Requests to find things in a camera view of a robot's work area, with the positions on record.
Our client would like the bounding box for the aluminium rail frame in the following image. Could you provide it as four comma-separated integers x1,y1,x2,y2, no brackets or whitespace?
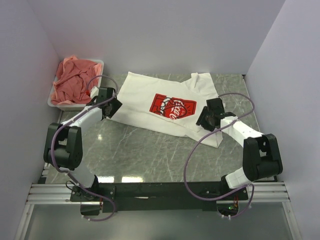
15,181,302,240

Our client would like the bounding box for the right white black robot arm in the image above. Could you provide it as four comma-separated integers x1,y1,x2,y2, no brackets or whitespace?
196,97,283,200

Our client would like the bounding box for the white plastic bin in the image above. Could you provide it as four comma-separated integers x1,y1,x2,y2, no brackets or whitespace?
47,58,104,111

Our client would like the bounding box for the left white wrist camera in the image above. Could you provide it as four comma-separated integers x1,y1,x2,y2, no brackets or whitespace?
86,86,100,99

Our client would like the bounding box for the white t shirt red print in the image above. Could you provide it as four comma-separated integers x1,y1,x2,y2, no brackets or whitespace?
111,72,218,141

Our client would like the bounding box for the pink t shirt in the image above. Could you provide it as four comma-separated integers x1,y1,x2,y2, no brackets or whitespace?
50,55,103,105

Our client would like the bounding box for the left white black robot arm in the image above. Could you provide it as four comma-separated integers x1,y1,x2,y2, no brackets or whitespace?
43,87,122,201

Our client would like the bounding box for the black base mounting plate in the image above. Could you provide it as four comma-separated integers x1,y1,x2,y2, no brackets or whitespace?
69,182,250,217

